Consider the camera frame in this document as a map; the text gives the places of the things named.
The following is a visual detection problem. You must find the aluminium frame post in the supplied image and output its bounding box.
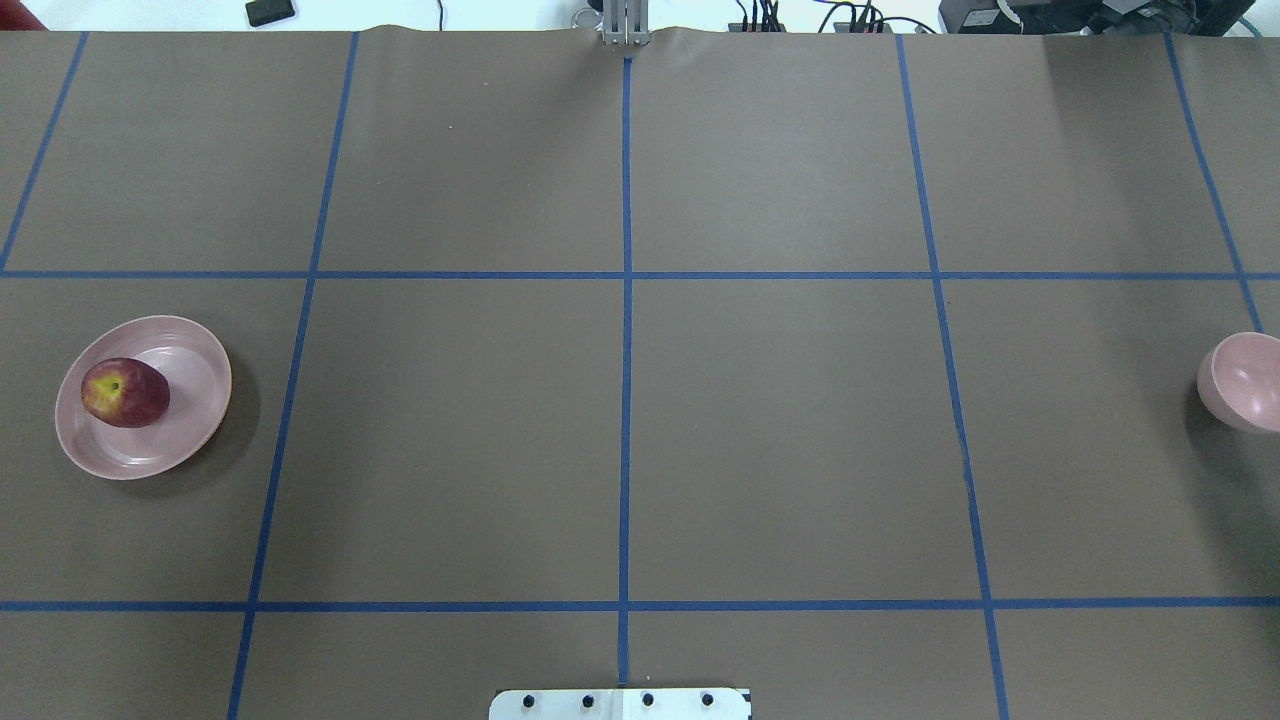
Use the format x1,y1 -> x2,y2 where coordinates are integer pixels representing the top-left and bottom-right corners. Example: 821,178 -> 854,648
589,0 -> 652,46

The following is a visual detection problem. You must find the red apple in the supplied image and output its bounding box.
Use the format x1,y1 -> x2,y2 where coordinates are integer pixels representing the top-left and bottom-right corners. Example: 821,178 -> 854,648
79,357 -> 172,429

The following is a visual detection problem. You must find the pink bowl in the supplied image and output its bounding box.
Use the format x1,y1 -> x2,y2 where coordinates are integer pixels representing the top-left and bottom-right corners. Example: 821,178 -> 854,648
1196,331 -> 1279,434

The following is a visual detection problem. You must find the pink plate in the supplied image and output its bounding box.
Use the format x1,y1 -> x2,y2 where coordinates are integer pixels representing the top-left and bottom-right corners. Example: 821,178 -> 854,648
52,315 -> 232,480

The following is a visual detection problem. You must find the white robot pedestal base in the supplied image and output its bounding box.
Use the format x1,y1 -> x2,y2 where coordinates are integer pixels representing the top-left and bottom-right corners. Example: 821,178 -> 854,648
488,687 -> 754,719

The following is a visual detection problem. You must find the small black device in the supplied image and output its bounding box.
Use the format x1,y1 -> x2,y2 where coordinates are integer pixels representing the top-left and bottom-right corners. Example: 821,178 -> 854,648
244,0 -> 296,28

